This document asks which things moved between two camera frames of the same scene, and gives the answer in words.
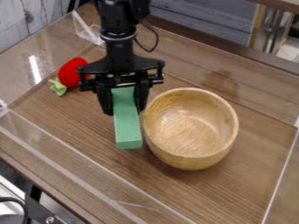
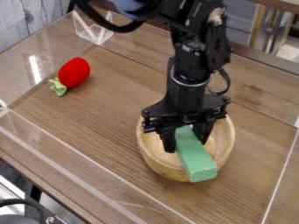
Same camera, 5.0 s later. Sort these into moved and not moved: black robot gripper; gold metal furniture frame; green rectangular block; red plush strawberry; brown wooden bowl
Moved: brown wooden bowl; green rectangular block; black robot gripper
Not moved: red plush strawberry; gold metal furniture frame
